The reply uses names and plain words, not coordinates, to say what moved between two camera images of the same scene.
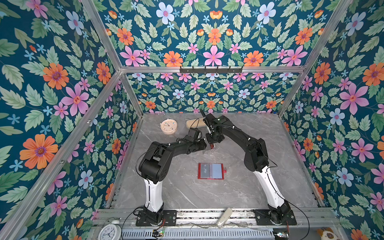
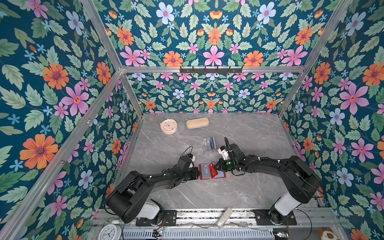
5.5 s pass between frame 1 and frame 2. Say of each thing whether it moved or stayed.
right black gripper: moved
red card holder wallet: stayed
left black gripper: moved
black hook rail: stayed
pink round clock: stayed
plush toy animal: stayed
